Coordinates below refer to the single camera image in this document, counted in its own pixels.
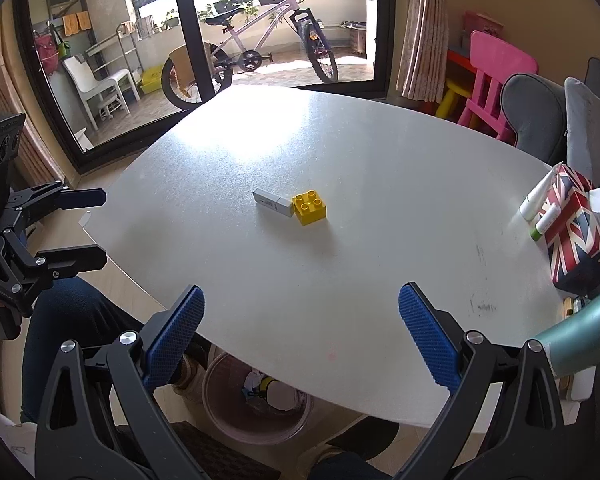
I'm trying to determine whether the floral pleated curtain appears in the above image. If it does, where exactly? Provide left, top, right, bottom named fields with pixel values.
left=396, top=0, right=448, bottom=103

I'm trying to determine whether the pink white basket stand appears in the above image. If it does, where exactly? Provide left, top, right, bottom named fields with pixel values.
left=341, top=20, right=368, bottom=56

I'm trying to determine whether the grey padded chair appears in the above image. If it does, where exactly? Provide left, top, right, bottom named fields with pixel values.
left=500, top=72, right=568, bottom=166

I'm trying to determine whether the red children's table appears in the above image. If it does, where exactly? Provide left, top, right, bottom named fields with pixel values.
left=447, top=47, right=476, bottom=67

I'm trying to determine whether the yellow stool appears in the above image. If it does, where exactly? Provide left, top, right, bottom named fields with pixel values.
left=435, top=80, right=473, bottom=120

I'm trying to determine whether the pink children's chair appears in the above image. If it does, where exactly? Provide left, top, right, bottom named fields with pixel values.
left=457, top=30, right=539, bottom=141

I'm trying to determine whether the yellow toy brick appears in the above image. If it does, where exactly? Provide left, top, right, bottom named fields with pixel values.
left=291, top=189, right=328, bottom=227

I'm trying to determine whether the black sliding door frame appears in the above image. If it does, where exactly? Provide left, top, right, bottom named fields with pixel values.
left=12, top=0, right=398, bottom=171

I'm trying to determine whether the pink storage box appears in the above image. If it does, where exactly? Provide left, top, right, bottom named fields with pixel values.
left=462, top=10, right=505, bottom=46

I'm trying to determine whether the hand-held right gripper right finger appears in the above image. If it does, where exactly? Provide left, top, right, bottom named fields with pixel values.
left=398, top=281, right=567, bottom=480

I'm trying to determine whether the small white green tube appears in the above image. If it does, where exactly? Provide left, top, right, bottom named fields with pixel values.
left=529, top=205, right=561, bottom=241

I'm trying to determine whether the person's right leg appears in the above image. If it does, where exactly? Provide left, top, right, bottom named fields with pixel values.
left=310, top=452, right=406, bottom=480

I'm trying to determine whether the flag print tissue box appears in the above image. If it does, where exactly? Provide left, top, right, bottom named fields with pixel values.
left=542, top=162, right=600, bottom=296

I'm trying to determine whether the red hanging bag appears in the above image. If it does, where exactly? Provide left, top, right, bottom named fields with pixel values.
left=34, top=32, right=61, bottom=76

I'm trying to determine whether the white squeeze tube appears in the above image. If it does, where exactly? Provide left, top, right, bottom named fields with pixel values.
left=519, top=169, right=561, bottom=222

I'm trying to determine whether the pink waste bin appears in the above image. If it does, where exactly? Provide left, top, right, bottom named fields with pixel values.
left=202, top=351, right=315, bottom=445

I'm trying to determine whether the white plastic chair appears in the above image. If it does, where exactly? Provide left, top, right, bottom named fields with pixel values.
left=62, top=55, right=133, bottom=131

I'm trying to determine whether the teal metal bottle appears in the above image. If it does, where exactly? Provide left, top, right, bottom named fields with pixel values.
left=534, top=277, right=600, bottom=381

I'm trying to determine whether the black slipper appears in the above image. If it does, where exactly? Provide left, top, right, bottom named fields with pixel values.
left=325, top=417, right=401, bottom=461

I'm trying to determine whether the small grey white stick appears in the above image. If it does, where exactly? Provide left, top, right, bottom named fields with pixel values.
left=252, top=188, right=296, bottom=219

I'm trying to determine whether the row of potted plants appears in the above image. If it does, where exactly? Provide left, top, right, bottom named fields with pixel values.
left=155, top=0, right=286, bottom=31

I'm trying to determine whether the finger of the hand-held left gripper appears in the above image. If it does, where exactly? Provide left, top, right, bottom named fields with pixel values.
left=0, top=183, right=107, bottom=233
left=0, top=234, right=109, bottom=317

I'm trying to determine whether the yellow crate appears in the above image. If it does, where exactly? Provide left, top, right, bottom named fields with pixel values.
left=140, top=66, right=165, bottom=95

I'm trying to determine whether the metal rack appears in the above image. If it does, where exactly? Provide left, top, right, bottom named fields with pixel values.
left=85, top=22, right=143, bottom=101

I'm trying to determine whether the cardboard box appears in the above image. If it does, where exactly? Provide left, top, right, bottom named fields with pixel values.
left=169, top=42, right=216, bottom=76

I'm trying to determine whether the beige pleated curtain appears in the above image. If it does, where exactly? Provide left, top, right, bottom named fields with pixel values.
left=0, top=5, right=66, bottom=186

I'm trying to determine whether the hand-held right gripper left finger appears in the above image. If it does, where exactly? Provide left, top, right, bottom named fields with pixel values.
left=34, top=284, right=206, bottom=480

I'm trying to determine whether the white bicycle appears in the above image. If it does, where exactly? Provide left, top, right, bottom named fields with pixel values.
left=161, top=0, right=340, bottom=111

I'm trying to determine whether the dark floor mat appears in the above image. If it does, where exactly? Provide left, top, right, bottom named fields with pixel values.
left=170, top=422, right=281, bottom=480

